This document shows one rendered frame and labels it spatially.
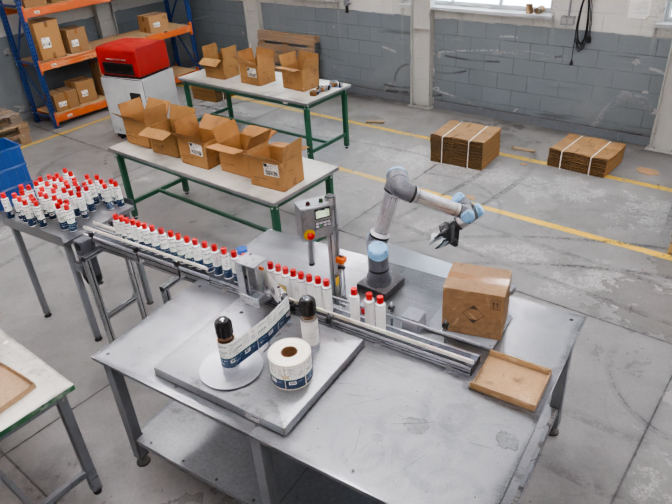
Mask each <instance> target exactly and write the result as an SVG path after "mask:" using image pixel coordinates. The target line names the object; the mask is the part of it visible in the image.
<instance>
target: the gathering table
mask: <svg viewBox="0 0 672 504"><path fill-rule="evenodd" d="M123 199H124V203H125V207H124V208H118V206H115V205H114V207H115V209H113V210H107V206H105V205H104V203H103V201H100V205H98V206H95V207H96V212H93V213H90V212H88V213H89V216H90V218H89V219H85V220H84V219H82V216H81V217H78V218H76V220H77V223H78V226H77V228H78V231H77V232H74V233H71V232H70V229H69V230H67V231H62V230H61V227H60V224H59V222H58V219H57V220H54V221H50V219H46V218H45V219H46V222H47V224H48V227H47V228H44V229H41V228H40V226H39V225H38V223H37V222H36V223H37V226H36V227H31V226H29V224H25V223H24V221H23V220H19V217H18V215H17V212H16V209H15V208H13V212H14V214H15V217H16V218H15V219H13V220H12V219H9V218H7V215H6V213H5V212H4V213H2V214H0V217H1V220H2V223H3V225H5V226H8V227H10V228H11V230H12V233H13V236H14V238H15V241H16V243H17V246H18V249H19V251H20V254H21V256H22V259H23V261H24V264H25V267H26V269H27V272H28V274H29V277H30V280H31V282H32V285H33V287H34V290H35V293H36V295H37V298H38V300H39V303H40V306H41V308H42V311H43V313H44V314H45V315H44V317H45V318H48V317H50V316H51V315H52V313H49V312H50V309H49V307H48V304H47V301H46V299H45V296H44V294H43V291H42V288H41V286H40V283H39V280H38V278H37V275H36V272H35V270H34V267H33V264H32V262H31V259H30V256H29V254H28V251H27V249H26V246H25V243H24V241H23V238H22V235H21V233H20V231H21V232H24V233H26V234H29V235H32V236H34V237H37V238H40V239H43V240H45V241H48V242H51V243H53V244H56V245H59V246H61V247H63V248H64V250H65V253H66V256H67V259H68V262H69V265H70V268H71V271H72V274H73V277H74V280H75V283H76V286H77V289H78V292H79V294H80V297H81V300H82V303H83V306H84V309H85V312H86V315H87V318H88V321H89V324H90V327H91V330H92V333H93V336H94V337H95V341H96V342H99V341H101V340H102V339H103V337H101V333H100V330H99V327H98V324H97V321H96V318H95V315H94V312H93V309H92V306H91V303H90V300H89V297H88V294H87V291H86V288H85V285H84V282H83V279H82V276H81V273H80V272H78V271H76V268H75V266H74V263H75V262H77V261H76V258H75V255H74V252H73V249H72V246H71V244H73V240H74V239H76V238H78V237H80V236H82V234H83V233H85V232H86V231H88V230H87V229H84V228H83V226H87V227H90V228H94V227H98V228H102V227H101V226H98V225H95V224H93V221H95V222H98V223H101V224H104V225H107V224H108V222H109V221H113V220H114V219H113V214H115V213H117V214H118V216H119V215H123V216H124V217H129V220H130V219H131V215H130V212H131V211H133V210H135V209H134V204H133V200H132V199H129V198H126V197H123ZM136 265H137V269H138V273H139V276H140V280H141V284H142V287H143V291H144V295H145V298H146V301H148V302H147V303H146V304H147V305H152V304H153V303H154V301H152V300H153V298H152V294H151V291H150V287H149V283H148V279H147V276H146V272H145V268H144V265H141V264H138V263H136Z"/></svg>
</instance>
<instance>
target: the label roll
mask: <svg viewBox="0 0 672 504"><path fill-rule="evenodd" d="M267 356H268V362H269V369H270V375H271V381H272V383H273V384H274V385H275V386H276V387H277V388H279V389H282V390H297V389H300V388H303V387H305V386H306V385H307V384H309V383H310V381H311V380H312V378H313V365H312V355H311V348H310V345H309V344H308V343H307V342H306V341H304V340H302V339H299V338H285V339H281V340H279V341H277V342H275V343H274V344H272V345H271V346H270V348H269V349H268V352H267Z"/></svg>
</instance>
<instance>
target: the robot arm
mask: <svg viewBox="0 0 672 504"><path fill-rule="evenodd" d="M384 191H385V195H384V198H383V201H382V204H381V207H380V211H379V214H378V217H377V220H376V223H375V226H374V228H372V229H371V230H370V233H369V234H368V235H367V237H366V246H367V255H368V273H367V276H366V284H367V285H368V286H370V287H372V288H376V289H381V288H386V287H388V286H390V285H391V284H392V275H391V274H390V271H389V255H388V254H389V249H388V246H387V243H388V240H389V237H390V235H389V233H388V232H389V229H390V226H391V223H392V220H393V217H394V214H395V211H396V208H397V205H398V202H399V199H401V200H403V201H406V202H409V203H413V202H415V203H418V204H420V205H423V206H426V207H429V208H432V209H434V210H437V211H440V212H443V213H446V214H449V215H451V216H454V220H453V221H452V222H450V223H448V222H446V221H445V222H444V223H442V224H444V225H442V224H441V225H442V226H441V225H440V226H439V230H440V233H438V234H435V233H432V234H431V240H430V241H429V243H428V244H433V243H434V242H436V241H438V240H439V245H438V246H437V247H436V248H435V249H439V248H441V247H444V246H446V245H448V244H449V243H450V244H451V245H452V246H453V247H457V246H458V242H459V232H460V230H463V229H464V228H466V227H467V226H469V225H470V224H471V223H473V222H474V221H475V220H477V219H478V218H480V217H481V216H482V215H483V214H484V213H485V211H484V209H483V207H482V206H481V205H480V204H479V203H476V204H473V203H472V202H471V201H470V200H469V199H468V198H467V197H466V196H465V195H464V194H462V193H461V192H458V193H456V194H455V195H454V196H453V197H452V199H451V200H449V199H446V198H443V197H440V196H438V195H435V194H432V193H429V192H427V191H424V190H421V189H419V188H418V186H416V185H413V184H412V183H411V182H410V181H409V177H408V173H407V171H406V170H405V169H404V168H403V167H400V166H395V167H392V168H390V169H389V170H388V171H387V174H386V183H385V186H384ZM456 217H457V218H456ZM442 237H443V238H444V239H443V238H442Z"/></svg>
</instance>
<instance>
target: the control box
mask: <svg viewBox="0 0 672 504"><path fill-rule="evenodd" d="M324 196H325V195H323V196H319V197H315V198H311V199H306V200H302V201H298V202H294V206H295V216H296V225H297V234H298V236H299V237H300V238H301V240H302V241H303V242H306V241H310V240H309V239H308V238H307V235H308V233H313V234H314V235H315V237H314V239H318V238H322V237H326V236H329V235H333V224H332V210H331V204H330V202H329V201H324ZM319 198H322V199H323V203H322V204H319V203H318V201H319ZM306 201H309V202H310V206H309V207H306V206H305V204H306ZM328 206H330V216H329V217H325V218H321V219H317V220H315V212H314V210H316V209H320V208H324V207H328ZM327 219H331V225H330V226H326V227H322V228H318V229H315V222H319V221H323V220H327ZM314 239H313V240H314Z"/></svg>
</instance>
